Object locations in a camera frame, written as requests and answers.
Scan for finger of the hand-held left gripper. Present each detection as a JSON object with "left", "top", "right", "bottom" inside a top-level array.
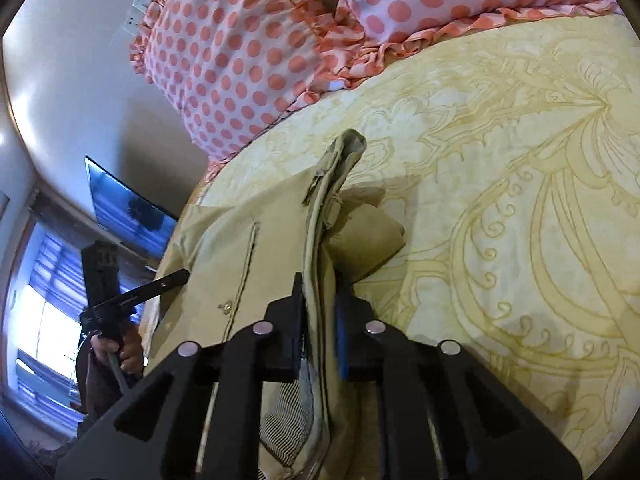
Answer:
[{"left": 117, "top": 268, "right": 191, "bottom": 307}]

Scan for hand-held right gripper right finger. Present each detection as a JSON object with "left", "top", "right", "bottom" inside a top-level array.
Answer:
[{"left": 335, "top": 291, "right": 584, "bottom": 480}]

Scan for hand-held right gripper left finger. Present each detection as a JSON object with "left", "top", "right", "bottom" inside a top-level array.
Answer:
[{"left": 55, "top": 272, "right": 307, "bottom": 480}]

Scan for khaki pants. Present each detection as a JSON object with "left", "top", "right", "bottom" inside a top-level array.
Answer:
[{"left": 150, "top": 129, "right": 407, "bottom": 480}]

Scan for person's left forearm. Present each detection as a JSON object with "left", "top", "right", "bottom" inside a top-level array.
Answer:
[{"left": 79, "top": 350, "right": 137, "bottom": 428}]

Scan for person's left hand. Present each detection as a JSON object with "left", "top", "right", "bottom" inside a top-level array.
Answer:
[{"left": 92, "top": 326, "right": 146, "bottom": 376}]

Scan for window with curtain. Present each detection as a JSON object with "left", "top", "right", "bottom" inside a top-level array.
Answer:
[{"left": 0, "top": 220, "right": 103, "bottom": 416}]

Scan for flat screen television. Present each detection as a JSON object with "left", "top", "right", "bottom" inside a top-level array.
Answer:
[{"left": 84, "top": 156, "right": 180, "bottom": 261}]

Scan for yellow patterned bed sheet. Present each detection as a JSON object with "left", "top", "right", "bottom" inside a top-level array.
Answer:
[{"left": 197, "top": 12, "right": 640, "bottom": 476}]

